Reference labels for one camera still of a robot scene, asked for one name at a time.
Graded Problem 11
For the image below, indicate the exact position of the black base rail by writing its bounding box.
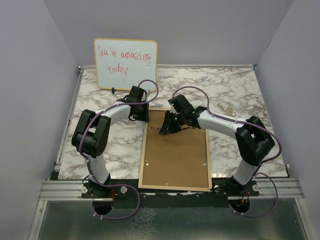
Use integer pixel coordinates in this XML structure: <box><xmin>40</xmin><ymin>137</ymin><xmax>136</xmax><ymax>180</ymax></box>
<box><xmin>49</xmin><ymin>172</ymin><xmax>261</xmax><ymax>209</ymax></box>

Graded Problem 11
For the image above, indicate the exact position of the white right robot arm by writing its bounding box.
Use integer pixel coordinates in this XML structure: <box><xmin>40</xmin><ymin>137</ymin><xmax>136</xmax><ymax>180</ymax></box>
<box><xmin>159</xmin><ymin>94</ymin><xmax>275</xmax><ymax>196</ymax></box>

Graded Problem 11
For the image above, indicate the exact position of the clear bag of hardware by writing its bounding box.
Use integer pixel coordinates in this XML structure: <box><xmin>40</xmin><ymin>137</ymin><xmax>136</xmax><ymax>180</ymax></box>
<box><xmin>217</xmin><ymin>103</ymin><xmax>240</xmax><ymax>118</ymax></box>

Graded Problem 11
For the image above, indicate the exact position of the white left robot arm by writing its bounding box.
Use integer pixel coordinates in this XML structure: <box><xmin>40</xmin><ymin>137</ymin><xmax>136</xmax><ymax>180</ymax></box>
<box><xmin>71</xmin><ymin>85</ymin><xmax>150</xmax><ymax>198</ymax></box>

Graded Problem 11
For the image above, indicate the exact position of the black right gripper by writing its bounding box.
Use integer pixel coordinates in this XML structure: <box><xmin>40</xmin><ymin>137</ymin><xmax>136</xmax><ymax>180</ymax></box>
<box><xmin>160</xmin><ymin>110</ymin><xmax>185</xmax><ymax>136</ymax></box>

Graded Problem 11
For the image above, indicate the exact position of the white dry-erase board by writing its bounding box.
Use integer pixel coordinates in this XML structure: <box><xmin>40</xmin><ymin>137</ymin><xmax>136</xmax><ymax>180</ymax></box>
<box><xmin>93</xmin><ymin>38</ymin><xmax>158</xmax><ymax>91</ymax></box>

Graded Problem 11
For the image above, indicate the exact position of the blue picture frame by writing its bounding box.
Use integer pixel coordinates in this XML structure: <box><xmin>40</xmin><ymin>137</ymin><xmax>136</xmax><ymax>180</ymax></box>
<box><xmin>137</xmin><ymin>107</ymin><xmax>213</xmax><ymax>193</ymax></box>

